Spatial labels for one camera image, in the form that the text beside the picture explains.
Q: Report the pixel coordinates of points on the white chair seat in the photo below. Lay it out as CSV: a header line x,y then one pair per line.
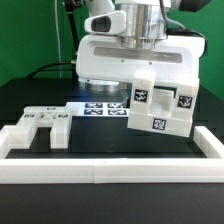
x,y
159,119

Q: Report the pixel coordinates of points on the white chair back frame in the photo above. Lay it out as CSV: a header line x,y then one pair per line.
x,y
57,119

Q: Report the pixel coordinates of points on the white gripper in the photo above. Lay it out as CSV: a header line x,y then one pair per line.
x,y
118,45

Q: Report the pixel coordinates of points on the black camera stand pole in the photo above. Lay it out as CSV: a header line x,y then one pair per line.
x,y
72,23

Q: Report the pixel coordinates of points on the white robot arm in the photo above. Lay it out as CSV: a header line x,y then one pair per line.
x,y
152,10

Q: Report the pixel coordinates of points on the white marker sheet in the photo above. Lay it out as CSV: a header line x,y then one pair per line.
x,y
97,109

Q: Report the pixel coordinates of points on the white U-shaped fence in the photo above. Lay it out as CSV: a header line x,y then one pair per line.
x,y
158,170

